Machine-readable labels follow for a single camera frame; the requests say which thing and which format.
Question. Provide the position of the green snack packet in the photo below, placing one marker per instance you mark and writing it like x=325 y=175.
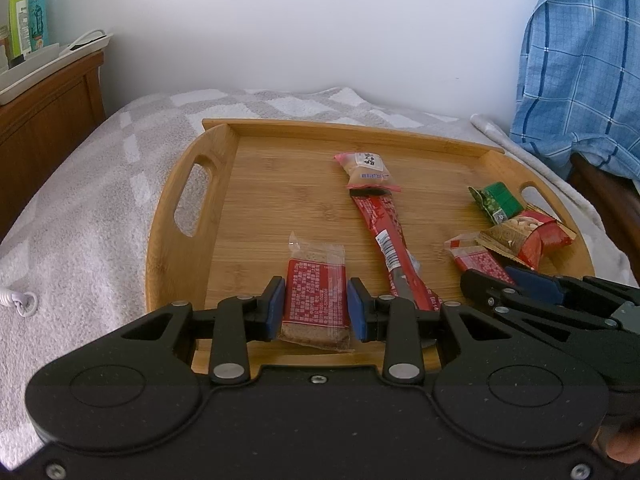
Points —
x=495 y=202

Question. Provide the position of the wooden nightstand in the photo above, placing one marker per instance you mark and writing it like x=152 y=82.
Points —
x=40 y=130

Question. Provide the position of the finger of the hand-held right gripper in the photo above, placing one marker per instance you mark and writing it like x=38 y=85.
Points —
x=480 y=284
x=535 y=282

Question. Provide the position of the green bottle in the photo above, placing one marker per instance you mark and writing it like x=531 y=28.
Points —
x=20 y=20

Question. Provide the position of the wooden serving tray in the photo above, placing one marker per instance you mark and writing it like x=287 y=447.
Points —
x=280 y=185

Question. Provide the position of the teal bottle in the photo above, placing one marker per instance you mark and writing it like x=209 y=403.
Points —
x=39 y=15

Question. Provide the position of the red gold nut packet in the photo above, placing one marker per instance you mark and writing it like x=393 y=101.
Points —
x=530 y=235

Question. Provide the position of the white organiser tray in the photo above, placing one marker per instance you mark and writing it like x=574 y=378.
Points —
x=30 y=75

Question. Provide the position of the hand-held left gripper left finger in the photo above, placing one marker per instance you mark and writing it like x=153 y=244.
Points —
x=275 y=305

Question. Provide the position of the grey checkered blanket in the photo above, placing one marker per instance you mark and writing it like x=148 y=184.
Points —
x=100 y=210

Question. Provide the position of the person's right hand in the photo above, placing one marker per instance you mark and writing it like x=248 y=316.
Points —
x=625 y=445

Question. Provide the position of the red square biscuit packet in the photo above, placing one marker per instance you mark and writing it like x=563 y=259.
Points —
x=315 y=290

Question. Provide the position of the red chocolate bar packet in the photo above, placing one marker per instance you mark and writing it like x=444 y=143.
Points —
x=475 y=260

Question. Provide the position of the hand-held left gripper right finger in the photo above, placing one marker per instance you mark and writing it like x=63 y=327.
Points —
x=356 y=310

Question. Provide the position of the pink snack packet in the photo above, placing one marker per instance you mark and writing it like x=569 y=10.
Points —
x=367 y=170

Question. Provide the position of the wooden bed frame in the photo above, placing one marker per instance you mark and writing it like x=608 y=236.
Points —
x=615 y=210

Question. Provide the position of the long red snack bar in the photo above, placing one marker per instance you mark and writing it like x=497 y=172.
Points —
x=387 y=240

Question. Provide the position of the blue plaid shirt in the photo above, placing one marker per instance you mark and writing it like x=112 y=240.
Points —
x=575 y=85

